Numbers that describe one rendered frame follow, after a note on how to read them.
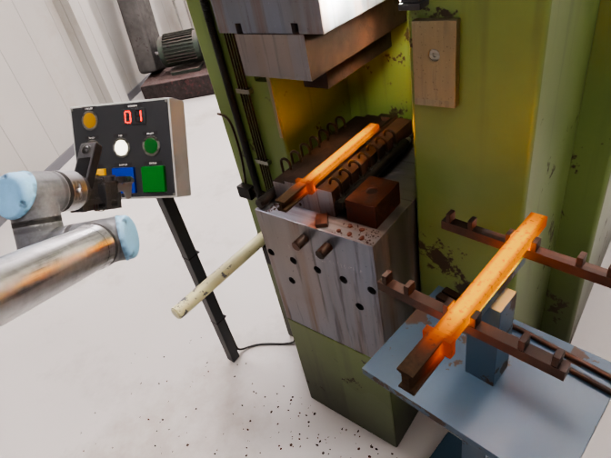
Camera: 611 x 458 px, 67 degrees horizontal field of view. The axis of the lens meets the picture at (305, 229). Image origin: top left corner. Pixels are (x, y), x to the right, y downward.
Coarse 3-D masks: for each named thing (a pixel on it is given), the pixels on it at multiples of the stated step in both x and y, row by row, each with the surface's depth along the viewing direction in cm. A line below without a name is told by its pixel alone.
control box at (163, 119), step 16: (80, 112) 136; (96, 112) 135; (112, 112) 133; (128, 112) 132; (144, 112) 130; (160, 112) 129; (176, 112) 132; (80, 128) 137; (96, 128) 136; (112, 128) 134; (128, 128) 133; (144, 128) 131; (160, 128) 130; (176, 128) 131; (80, 144) 138; (112, 144) 135; (128, 144) 133; (144, 144) 132; (160, 144) 131; (176, 144) 131; (112, 160) 136; (128, 160) 134; (144, 160) 133; (160, 160) 131; (176, 160) 131; (176, 176) 131; (160, 192) 133; (176, 192) 131
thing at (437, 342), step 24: (528, 216) 85; (528, 240) 80; (504, 264) 77; (480, 288) 74; (456, 312) 71; (432, 336) 67; (456, 336) 69; (408, 360) 64; (432, 360) 67; (408, 384) 64
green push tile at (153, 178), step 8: (144, 168) 132; (152, 168) 132; (160, 168) 131; (144, 176) 133; (152, 176) 132; (160, 176) 131; (144, 184) 133; (152, 184) 132; (160, 184) 132; (144, 192) 133; (152, 192) 133
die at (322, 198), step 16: (352, 128) 140; (384, 128) 135; (400, 128) 133; (336, 144) 133; (384, 144) 128; (304, 160) 131; (320, 160) 127; (288, 176) 125; (304, 176) 122; (336, 176) 118; (352, 176) 119; (320, 192) 115; (336, 192) 115; (320, 208) 119
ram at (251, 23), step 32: (224, 0) 98; (256, 0) 93; (288, 0) 88; (320, 0) 85; (352, 0) 92; (384, 0) 101; (224, 32) 104; (256, 32) 98; (288, 32) 93; (320, 32) 88
